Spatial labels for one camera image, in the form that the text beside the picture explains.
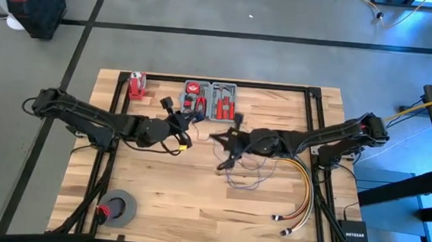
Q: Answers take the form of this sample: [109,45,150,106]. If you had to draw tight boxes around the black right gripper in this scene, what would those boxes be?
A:
[207,127,254,174]

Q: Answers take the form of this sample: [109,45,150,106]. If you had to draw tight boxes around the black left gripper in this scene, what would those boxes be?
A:
[163,109,205,142]

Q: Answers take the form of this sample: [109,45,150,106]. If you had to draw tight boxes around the blue ethernet cord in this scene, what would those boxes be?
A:
[189,110,283,192]

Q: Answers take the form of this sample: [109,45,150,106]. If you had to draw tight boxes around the grey tray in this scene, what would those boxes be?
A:
[179,78,239,124]

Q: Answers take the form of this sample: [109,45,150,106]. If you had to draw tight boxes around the red tape measure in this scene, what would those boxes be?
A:
[185,81,202,96]

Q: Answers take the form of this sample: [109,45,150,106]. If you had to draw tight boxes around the hammer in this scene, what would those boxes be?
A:
[213,84,236,100]

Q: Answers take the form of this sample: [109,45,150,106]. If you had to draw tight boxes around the red tape dispenser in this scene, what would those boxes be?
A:
[126,70,148,103]

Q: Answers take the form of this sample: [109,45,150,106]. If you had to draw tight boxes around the red black clamp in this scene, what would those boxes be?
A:
[95,202,113,222]

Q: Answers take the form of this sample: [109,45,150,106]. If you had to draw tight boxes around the black crate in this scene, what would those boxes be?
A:
[3,0,69,43]

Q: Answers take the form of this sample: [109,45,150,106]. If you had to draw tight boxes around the black stand base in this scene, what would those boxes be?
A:
[369,0,432,11]

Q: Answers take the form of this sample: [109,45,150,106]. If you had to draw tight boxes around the red handled pliers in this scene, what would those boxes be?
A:
[195,88,209,116]

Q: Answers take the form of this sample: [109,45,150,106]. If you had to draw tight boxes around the black cable yellow label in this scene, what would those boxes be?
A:
[159,131,190,157]

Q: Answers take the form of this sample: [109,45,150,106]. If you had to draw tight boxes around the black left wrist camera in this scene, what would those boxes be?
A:
[159,95,176,113]

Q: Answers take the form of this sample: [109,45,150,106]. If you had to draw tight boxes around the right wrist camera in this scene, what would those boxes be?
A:
[233,113,246,131]

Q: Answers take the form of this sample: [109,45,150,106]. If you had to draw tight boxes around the black table frame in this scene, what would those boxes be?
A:
[45,65,385,242]

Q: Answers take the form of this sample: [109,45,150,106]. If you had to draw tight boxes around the orange cable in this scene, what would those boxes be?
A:
[271,159,313,224]

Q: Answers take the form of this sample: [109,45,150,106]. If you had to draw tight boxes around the gray cable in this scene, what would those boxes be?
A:
[280,158,317,238]

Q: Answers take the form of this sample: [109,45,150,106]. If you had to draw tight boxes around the green cable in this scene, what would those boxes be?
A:
[284,158,319,235]

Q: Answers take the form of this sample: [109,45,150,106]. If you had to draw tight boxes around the gray duct tape roll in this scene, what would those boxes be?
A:
[99,187,139,230]

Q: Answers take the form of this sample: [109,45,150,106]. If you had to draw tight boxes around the black network switch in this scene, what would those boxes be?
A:
[335,218,372,242]

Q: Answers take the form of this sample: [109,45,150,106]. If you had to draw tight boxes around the yellow power cord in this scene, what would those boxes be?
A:
[381,86,432,128]

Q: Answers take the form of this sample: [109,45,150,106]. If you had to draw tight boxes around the yellow extension cord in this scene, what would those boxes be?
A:
[345,0,432,33]

